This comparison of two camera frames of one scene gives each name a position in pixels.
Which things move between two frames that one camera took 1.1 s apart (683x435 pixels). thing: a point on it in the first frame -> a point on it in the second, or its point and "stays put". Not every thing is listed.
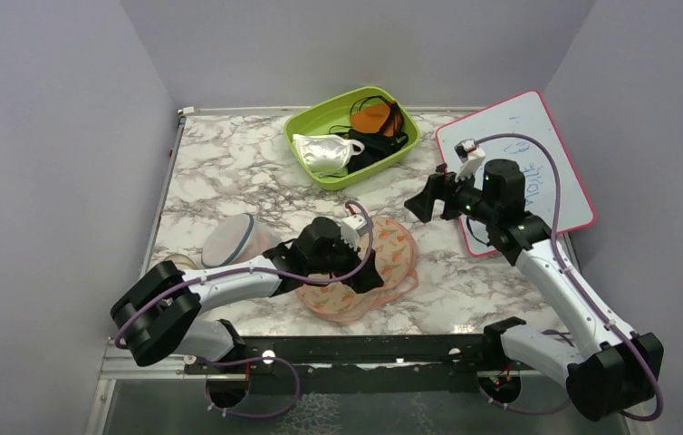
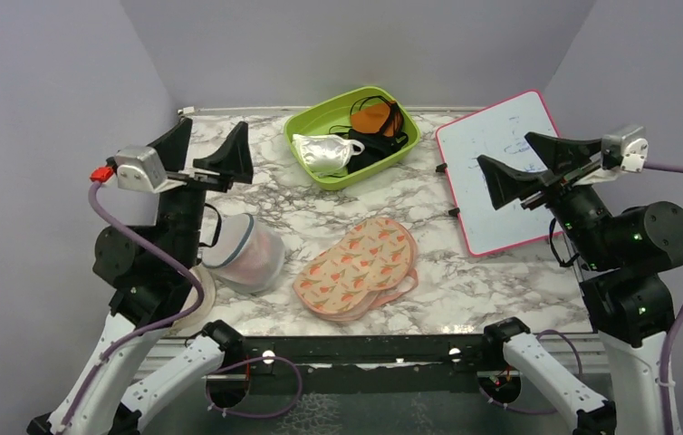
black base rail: [363, 365] stays put
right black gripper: [438, 187] -> [505, 182]
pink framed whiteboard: [524, 114] stays put
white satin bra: [326, 152] stays put
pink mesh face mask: [235, 237] stays put
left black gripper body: [341, 261] -> [193, 193]
